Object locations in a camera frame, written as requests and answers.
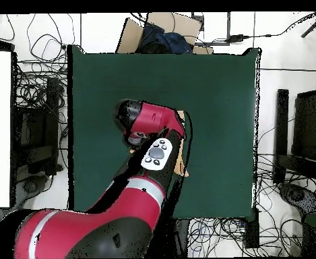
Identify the tan terry towel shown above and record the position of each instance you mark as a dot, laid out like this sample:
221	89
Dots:
180	162

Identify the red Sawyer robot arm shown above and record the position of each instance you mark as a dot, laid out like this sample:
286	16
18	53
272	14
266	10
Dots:
93	229

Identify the dark green table cloth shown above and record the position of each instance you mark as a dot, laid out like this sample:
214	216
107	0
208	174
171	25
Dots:
214	108

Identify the dark blue garment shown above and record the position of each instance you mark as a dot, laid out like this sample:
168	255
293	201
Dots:
171	41

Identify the brown cardboard box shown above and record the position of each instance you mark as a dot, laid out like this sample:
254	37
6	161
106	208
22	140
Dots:
184	27

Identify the black power adapter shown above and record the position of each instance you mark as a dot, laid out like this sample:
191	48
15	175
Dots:
235	38

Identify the black rectangular box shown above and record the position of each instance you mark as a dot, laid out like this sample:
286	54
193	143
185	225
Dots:
252	232

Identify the black stand frame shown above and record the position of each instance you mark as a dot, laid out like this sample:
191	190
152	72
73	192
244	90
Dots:
281	121
52	108

